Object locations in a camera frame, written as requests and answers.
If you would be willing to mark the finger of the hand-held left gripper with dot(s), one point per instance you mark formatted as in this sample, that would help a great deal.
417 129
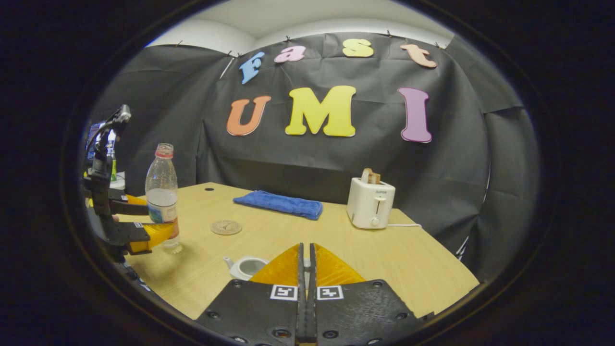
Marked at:
134 233
129 207

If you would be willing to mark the green bottle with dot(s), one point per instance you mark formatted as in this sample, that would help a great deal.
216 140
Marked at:
114 170

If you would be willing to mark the clear plastic water bottle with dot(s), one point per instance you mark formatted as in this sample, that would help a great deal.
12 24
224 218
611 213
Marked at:
162 192

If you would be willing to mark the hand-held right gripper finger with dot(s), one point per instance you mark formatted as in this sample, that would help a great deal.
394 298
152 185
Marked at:
301 312
312 312

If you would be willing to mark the computer monitor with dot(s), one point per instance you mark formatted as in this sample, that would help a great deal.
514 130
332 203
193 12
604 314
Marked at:
111 142

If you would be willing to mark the white toaster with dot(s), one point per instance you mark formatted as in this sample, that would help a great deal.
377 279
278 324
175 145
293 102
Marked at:
370 206

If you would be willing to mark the black backdrop cloth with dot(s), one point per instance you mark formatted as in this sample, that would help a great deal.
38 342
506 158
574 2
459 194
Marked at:
298 163

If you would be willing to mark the round wooden coaster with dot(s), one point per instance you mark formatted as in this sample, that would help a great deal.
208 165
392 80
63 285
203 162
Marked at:
226 227

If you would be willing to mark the blue towel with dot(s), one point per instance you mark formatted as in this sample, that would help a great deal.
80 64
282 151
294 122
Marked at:
281 204

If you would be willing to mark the white ceramic teacup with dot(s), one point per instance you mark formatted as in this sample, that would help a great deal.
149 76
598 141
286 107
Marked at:
242 269

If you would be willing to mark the toasted bread slice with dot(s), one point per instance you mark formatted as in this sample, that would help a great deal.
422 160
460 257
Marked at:
370 177

